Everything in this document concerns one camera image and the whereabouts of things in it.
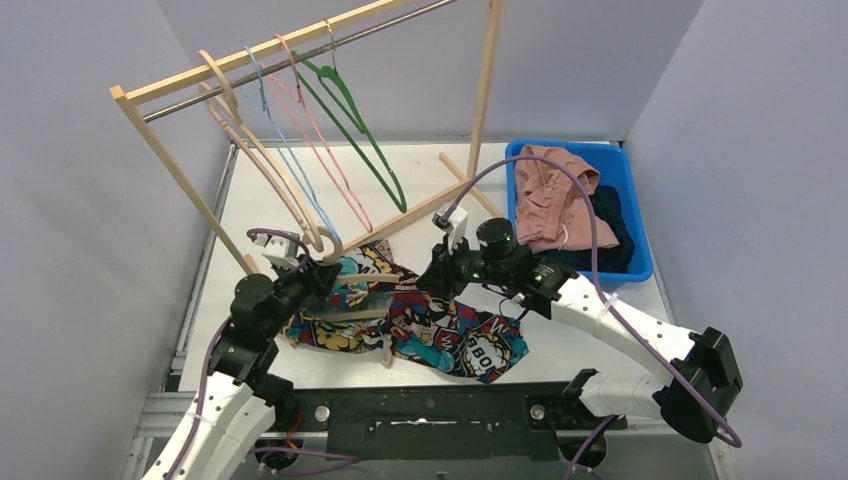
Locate pink wire hanger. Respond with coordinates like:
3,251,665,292
268,34,374,233

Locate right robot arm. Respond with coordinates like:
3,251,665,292
417,210,743,446

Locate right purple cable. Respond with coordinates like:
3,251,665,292
439,154,743,480

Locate aluminium table frame rail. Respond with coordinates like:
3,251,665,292
120,140,239,479

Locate navy blue shorts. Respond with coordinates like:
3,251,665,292
543,185,635,274

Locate light blue wire hanger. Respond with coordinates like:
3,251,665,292
243,46,340,240

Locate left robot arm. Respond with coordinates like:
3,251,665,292
144,259,341,479

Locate green plastic hanger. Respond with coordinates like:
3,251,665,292
293,51,409,213

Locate blue plastic bin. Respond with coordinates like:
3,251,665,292
505,139,653,284

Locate metal hanging rod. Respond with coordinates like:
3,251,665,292
143,0,456,123

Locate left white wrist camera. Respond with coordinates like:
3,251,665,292
261,235,300,271

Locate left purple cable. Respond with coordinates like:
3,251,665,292
162,227,313,480

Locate beige wooden hanger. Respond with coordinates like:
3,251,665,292
198,50,325,252

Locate purple cable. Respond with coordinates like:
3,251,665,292
162,227,313,480
439,154,743,480

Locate dusty pink shorts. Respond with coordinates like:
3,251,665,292
514,144,601,253

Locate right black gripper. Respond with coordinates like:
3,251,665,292
419,231,511,296

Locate colourful comic print shorts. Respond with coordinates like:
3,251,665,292
282,260,529,384

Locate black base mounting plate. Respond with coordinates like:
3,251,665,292
252,382,601,461

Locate wooden clothes rack frame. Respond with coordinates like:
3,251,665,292
110,1,504,274

